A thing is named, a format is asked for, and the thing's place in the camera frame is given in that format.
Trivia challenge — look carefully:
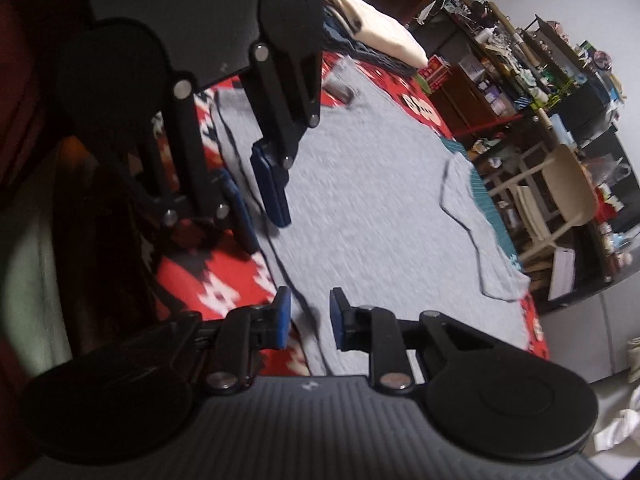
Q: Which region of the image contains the cluttered black desk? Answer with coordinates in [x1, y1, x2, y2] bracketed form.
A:
[410, 0, 628, 311]

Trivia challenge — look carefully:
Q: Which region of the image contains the red box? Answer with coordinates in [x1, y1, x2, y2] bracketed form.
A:
[419, 54, 451, 91]

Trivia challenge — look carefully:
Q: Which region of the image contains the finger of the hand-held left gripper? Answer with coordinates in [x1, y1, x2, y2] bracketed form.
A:
[129, 76, 261, 256]
[239, 42, 325, 228]

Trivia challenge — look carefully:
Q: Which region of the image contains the red patterned blanket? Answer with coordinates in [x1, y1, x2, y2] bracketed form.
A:
[145, 50, 551, 378]

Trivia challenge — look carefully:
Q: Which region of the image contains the folded cream cloth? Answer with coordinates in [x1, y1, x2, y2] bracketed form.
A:
[335, 0, 430, 68]

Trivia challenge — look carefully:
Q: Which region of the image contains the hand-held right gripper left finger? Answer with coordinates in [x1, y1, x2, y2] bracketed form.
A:
[165, 286, 293, 395]

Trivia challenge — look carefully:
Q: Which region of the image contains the beige chair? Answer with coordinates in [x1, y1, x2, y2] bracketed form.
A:
[485, 142, 598, 256]

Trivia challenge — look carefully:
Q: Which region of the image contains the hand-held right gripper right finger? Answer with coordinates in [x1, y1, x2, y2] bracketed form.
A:
[329, 287, 496, 393]

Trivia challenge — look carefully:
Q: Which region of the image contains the white crumpled cloth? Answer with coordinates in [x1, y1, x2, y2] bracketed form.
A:
[592, 407, 640, 453]

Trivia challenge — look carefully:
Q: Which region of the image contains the folded dark striped cloth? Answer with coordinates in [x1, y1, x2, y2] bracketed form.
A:
[320, 5, 421, 78]

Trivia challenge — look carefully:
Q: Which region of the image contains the green cutting mat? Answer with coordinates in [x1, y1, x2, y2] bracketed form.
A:
[442, 137, 526, 273]

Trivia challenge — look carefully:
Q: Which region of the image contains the wooden drawer cabinet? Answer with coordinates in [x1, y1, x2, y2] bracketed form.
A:
[427, 65, 493, 141]

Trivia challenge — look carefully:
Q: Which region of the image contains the white carton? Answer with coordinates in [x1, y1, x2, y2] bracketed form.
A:
[547, 247, 576, 302]

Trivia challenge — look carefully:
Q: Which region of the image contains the grey knit sweater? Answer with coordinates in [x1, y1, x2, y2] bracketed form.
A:
[210, 55, 531, 378]

